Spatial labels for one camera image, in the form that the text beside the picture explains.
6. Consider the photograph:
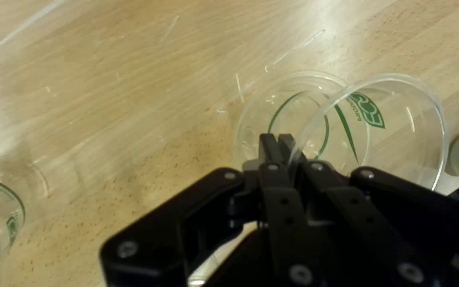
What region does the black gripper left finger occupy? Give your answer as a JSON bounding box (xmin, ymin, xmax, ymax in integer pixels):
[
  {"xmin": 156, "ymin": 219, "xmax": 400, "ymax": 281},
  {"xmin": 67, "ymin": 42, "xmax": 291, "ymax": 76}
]
[{"xmin": 99, "ymin": 132, "xmax": 315, "ymax": 287}]

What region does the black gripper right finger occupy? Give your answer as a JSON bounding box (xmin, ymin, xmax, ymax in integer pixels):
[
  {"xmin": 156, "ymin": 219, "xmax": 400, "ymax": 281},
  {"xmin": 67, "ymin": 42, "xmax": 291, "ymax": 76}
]
[{"xmin": 279, "ymin": 133, "xmax": 459, "ymax": 287}]

